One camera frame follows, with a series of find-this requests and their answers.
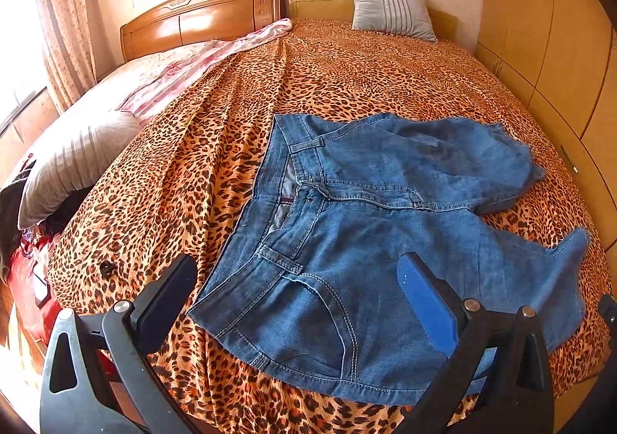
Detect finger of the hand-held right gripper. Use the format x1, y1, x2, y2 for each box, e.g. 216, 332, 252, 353
598, 293, 617, 353

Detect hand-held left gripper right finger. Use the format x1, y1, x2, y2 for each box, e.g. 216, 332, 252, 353
398, 252, 555, 434

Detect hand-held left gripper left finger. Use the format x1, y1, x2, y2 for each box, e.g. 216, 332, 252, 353
40, 255, 201, 434

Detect blue denim pants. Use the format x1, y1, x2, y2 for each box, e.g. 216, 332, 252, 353
185, 112, 591, 408

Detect red plastic bag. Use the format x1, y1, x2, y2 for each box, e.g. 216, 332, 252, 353
0, 241, 63, 348

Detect grey ribbed pillow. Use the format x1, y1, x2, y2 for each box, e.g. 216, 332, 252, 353
17, 110, 143, 230

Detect black cloth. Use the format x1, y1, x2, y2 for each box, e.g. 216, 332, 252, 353
0, 159, 83, 242

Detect pink floral bed sheet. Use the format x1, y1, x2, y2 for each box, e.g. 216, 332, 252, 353
62, 18, 293, 126

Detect leopard print blanket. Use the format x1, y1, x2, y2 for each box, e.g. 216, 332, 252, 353
48, 18, 613, 434

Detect carved wooden headboard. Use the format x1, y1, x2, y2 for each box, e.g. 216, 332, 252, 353
120, 0, 286, 62

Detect floral patterned curtain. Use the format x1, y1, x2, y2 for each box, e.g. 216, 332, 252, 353
19, 0, 97, 114

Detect grey striped square pillow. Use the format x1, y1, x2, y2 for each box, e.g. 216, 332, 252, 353
350, 0, 439, 43

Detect tan wooden wardrobe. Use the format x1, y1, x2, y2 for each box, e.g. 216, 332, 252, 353
475, 0, 617, 223

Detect plain tan headboard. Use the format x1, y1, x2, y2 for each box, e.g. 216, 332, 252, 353
288, 0, 459, 37

